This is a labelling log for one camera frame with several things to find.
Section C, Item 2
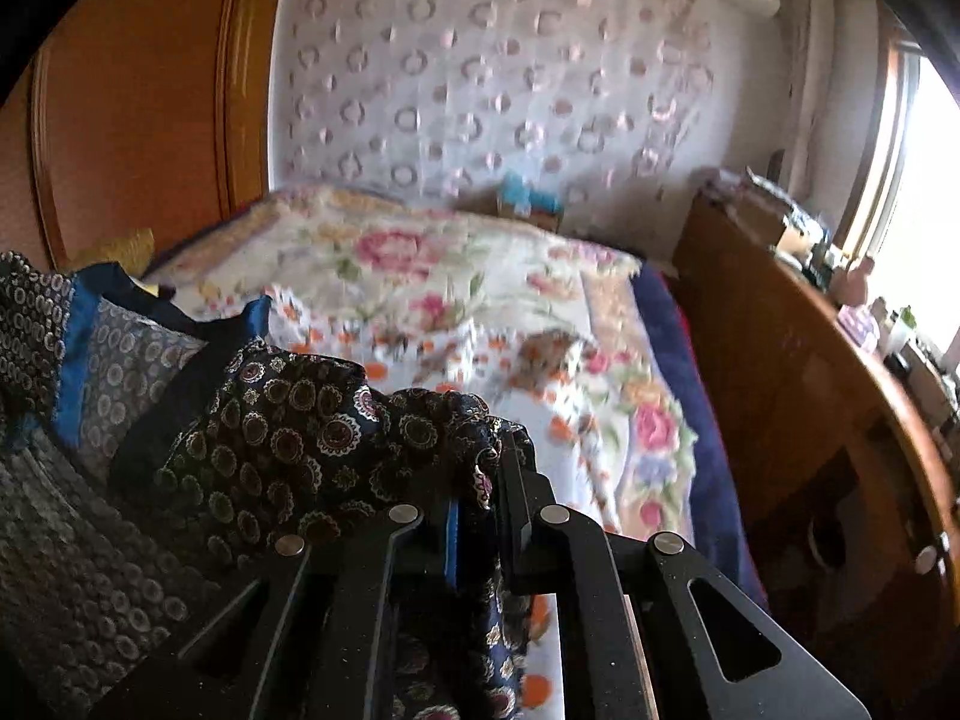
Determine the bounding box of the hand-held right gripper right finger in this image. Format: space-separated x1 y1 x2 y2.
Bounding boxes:
495 427 871 720

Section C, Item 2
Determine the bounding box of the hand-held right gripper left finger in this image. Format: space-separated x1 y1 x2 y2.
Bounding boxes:
90 499 462 720

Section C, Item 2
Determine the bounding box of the dark blue circle-print shirt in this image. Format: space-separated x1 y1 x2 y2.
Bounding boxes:
0 251 541 720

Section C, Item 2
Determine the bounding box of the dark blue blanket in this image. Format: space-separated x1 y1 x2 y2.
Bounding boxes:
634 266 773 608

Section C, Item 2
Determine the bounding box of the floral quilt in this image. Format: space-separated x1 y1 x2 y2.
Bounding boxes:
75 184 702 541

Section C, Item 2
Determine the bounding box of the long wooden cabinet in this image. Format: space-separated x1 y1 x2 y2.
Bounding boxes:
671 191 960 661

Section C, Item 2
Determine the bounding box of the cardboard box with blue bag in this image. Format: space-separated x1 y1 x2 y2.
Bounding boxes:
495 172 565 233

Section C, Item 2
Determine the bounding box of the pink tissue pack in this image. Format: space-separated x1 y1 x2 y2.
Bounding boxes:
840 300 882 350

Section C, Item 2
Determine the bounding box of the brown cardboard box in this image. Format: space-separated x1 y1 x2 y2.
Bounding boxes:
739 199 807 245

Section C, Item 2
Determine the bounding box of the pink bottle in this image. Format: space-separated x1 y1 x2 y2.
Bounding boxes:
836 255 877 306

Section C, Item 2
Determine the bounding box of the stack of papers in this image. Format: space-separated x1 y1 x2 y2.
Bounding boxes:
697 165 811 226

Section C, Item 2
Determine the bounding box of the circle-patterned sheer curtain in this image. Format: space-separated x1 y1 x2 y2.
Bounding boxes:
266 0 721 233

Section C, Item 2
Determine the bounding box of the wooden wardrobe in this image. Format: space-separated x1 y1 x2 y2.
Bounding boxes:
0 0 293 271

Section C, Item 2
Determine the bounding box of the window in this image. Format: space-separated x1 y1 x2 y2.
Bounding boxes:
840 15 960 361

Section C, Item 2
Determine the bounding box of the bundled window curtain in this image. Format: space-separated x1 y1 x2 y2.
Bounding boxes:
784 0 833 158

